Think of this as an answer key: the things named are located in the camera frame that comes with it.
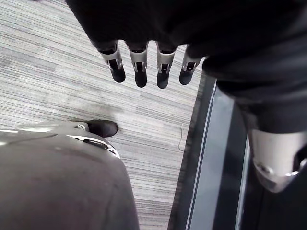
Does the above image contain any dark robot foot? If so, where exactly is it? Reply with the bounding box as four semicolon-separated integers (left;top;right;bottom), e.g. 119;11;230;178
84;119;119;138

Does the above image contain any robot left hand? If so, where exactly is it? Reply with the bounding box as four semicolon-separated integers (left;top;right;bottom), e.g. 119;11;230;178
65;0;307;194

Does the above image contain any thin cord scrap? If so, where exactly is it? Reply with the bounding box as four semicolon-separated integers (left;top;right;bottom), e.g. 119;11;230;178
177;126;185;151

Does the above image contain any silver robot leg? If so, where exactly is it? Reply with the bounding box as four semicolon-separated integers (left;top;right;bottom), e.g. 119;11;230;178
0;119;140;230

